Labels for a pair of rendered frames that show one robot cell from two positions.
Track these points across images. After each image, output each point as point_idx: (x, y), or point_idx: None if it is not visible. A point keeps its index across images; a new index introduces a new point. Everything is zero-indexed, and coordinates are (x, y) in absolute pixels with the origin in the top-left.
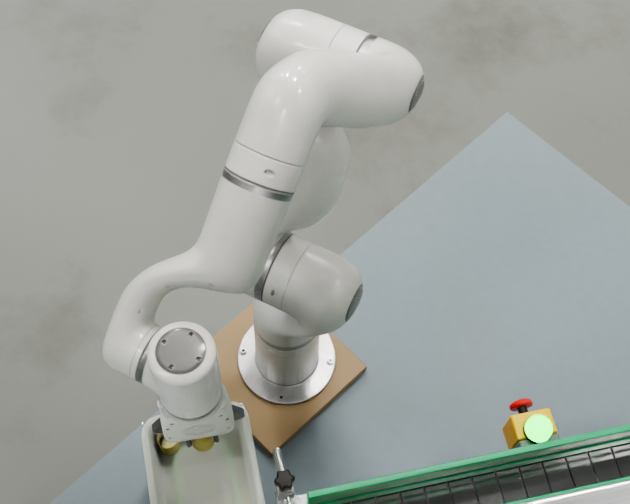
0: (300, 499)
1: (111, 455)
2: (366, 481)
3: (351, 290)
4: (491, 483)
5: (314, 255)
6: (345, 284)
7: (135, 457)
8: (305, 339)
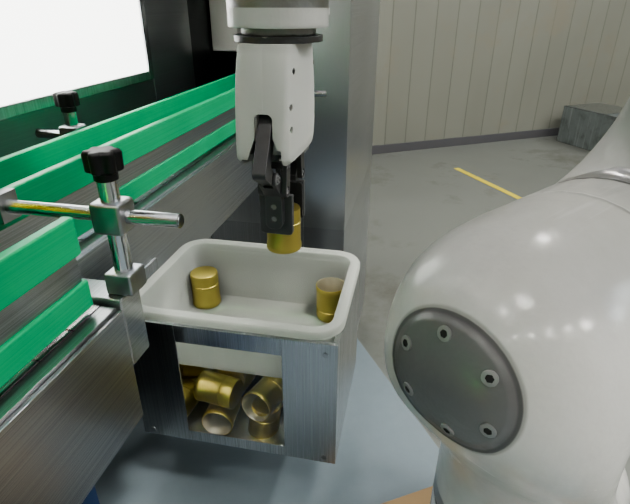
0: (111, 308)
1: (381, 378)
2: None
3: (471, 290)
4: None
5: (616, 223)
6: (492, 261)
7: (370, 395)
8: (443, 485)
